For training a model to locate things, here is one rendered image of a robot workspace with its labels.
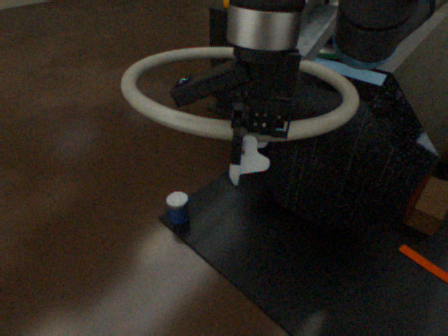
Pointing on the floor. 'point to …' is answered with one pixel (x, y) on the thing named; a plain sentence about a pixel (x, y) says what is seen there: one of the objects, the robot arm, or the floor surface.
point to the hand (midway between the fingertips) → (232, 168)
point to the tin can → (178, 207)
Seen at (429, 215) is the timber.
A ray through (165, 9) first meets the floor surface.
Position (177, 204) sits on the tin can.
